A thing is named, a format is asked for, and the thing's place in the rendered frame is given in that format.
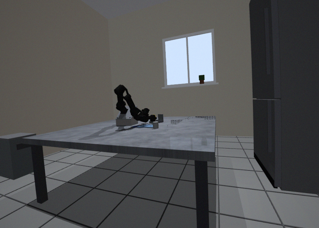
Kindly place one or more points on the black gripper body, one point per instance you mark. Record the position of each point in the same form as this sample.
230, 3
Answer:
151, 117

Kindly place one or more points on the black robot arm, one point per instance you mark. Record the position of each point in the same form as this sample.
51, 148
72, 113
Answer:
119, 90

